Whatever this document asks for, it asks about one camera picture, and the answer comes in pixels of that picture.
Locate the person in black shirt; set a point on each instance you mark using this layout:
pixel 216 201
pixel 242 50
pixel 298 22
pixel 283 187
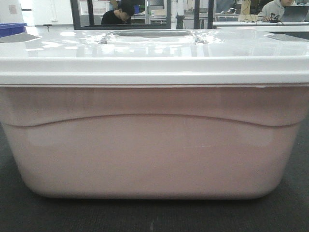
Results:
pixel 120 16

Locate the person in grey hoodie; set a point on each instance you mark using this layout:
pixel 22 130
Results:
pixel 273 11

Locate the open grey laptop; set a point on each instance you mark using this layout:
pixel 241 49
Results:
pixel 293 14

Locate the blue crate at far left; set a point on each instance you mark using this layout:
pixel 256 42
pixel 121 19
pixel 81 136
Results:
pixel 8 29

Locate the black metal frame partition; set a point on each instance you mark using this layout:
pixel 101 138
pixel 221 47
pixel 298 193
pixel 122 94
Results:
pixel 149 14

